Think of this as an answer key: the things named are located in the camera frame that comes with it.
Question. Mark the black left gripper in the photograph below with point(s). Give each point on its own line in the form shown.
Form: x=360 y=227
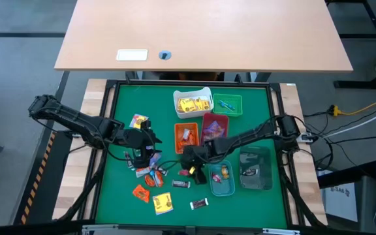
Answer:
x=135 y=138

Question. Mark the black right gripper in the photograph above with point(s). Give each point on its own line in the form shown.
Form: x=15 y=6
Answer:
x=197 y=156

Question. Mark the black candy bar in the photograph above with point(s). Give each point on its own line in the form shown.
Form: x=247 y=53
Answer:
x=128 y=160

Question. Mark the red round candy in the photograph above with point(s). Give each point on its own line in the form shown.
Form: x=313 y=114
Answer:
x=216 y=177

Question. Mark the brown Hershey's chocolate bar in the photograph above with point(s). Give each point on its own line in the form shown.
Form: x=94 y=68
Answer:
x=181 y=183

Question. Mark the orange candy packet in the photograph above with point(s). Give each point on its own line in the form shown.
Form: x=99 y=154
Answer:
x=159 y=179
x=141 y=193
x=149 y=180
x=189 y=143

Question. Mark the orange round candy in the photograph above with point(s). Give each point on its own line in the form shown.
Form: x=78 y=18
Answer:
x=225 y=171

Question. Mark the small brown chocolate bar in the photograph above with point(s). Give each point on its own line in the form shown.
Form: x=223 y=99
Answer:
x=250 y=172
x=198 y=204

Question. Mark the white red candy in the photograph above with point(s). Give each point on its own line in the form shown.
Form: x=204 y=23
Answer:
x=186 y=134

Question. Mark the blue lollipop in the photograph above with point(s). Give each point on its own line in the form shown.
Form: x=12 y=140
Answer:
x=231 y=107
x=222 y=103

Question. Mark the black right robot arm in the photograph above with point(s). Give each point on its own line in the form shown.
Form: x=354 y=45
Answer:
x=256 y=134

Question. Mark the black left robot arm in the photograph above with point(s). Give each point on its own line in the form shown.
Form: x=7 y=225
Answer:
x=77 y=119

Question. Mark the red white candy packet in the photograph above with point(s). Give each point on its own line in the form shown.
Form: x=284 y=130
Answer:
x=143 y=171

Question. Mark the dark small candy bar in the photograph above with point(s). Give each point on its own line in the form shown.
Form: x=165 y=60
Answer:
x=162 y=171

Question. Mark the yellow red candy packet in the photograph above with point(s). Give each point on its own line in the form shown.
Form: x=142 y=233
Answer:
x=138 y=121

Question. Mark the teal plastic bin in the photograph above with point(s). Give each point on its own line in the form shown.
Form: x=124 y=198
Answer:
x=222 y=189

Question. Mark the orange plastic basket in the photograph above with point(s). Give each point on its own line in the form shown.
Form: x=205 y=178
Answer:
x=178 y=129

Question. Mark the red plastic bin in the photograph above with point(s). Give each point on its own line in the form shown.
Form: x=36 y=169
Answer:
x=207 y=117

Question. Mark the dark translucent plastic bin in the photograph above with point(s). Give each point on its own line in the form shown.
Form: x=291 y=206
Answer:
x=260 y=182

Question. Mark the green table mat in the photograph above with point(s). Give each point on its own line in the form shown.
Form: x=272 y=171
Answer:
x=256 y=202

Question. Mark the green plastic basket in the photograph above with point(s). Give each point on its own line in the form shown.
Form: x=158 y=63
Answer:
x=238 y=107

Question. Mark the white plastic bin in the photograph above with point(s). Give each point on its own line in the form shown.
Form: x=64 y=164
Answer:
x=188 y=93

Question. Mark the black yellow hazard floor plate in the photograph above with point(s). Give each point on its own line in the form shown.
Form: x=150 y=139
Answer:
x=54 y=169

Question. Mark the white rectangular desk plate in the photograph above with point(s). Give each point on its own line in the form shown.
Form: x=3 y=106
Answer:
x=132 y=55

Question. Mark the light wooden desk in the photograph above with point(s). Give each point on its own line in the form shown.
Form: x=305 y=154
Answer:
x=207 y=32

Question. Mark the yellow power plug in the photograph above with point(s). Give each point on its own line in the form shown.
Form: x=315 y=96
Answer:
x=335 y=111

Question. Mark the silver aluminium bracket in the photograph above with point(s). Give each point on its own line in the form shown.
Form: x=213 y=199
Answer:
x=100 y=228
x=279 y=231

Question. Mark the black aluminium table frame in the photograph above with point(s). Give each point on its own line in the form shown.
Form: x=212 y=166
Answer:
x=175 y=82

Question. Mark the black neighbouring desk frame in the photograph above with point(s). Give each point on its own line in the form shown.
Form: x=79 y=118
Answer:
x=354 y=84

